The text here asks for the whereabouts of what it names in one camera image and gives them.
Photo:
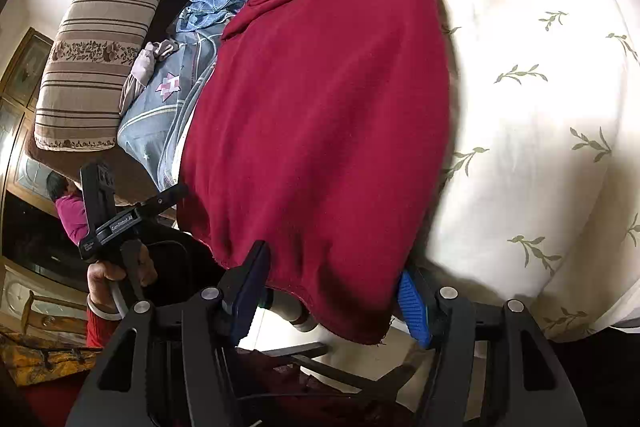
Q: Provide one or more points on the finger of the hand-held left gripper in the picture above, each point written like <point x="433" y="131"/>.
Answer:
<point x="167" y="198"/>

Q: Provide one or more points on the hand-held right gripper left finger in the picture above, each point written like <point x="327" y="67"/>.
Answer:
<point x="245" y="302"/>

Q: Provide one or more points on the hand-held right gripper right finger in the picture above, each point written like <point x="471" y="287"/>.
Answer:
<point x="415" y="312"/>

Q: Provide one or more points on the red garment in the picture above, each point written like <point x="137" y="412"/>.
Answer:
<point x="325" y="107"/>

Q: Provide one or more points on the person's left forearm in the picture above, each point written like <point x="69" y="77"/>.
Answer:
<point x="100" y="332"/>

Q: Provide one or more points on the person's left hand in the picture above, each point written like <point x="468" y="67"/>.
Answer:
<point x="107" y="274"/>

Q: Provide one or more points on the dark brown cushion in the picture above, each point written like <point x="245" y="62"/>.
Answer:
<point x="135" y="177"/>

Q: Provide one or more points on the white pipe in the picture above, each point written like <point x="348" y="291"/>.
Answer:
<point x="290" y="307"/>

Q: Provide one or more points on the grey-blue star-print quilt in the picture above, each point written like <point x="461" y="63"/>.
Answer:
<point x="150" y="117"/>

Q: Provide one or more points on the wooden cabinet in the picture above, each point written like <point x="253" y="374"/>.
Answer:
<point x="20" y="132"/>

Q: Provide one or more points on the beige crumpled cloth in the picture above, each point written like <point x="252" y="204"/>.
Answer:
<point x="145" y="62"/>

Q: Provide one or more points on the yellow patterned cloth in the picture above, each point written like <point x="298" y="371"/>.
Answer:
<point x="45" y="362"/>

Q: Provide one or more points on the brown striped pillow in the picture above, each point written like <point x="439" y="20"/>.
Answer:
<point x="90" y="57"/>

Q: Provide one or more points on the cream leaf-print bed sheet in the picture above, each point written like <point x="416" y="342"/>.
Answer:
<point x="525" y="107"/>

